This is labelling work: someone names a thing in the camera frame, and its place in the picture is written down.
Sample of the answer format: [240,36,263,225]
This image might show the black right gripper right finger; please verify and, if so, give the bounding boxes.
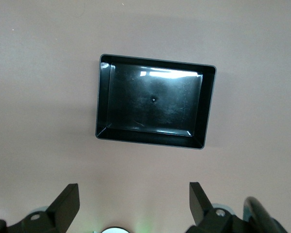
[185,182,248,233]

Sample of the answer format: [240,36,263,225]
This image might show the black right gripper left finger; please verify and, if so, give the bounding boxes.
[0,183,81,233]

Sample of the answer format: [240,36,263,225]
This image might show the black plastic box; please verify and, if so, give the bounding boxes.
[95,53,217,150]

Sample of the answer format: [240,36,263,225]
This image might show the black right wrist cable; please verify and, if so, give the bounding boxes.
[242,196,289,233]

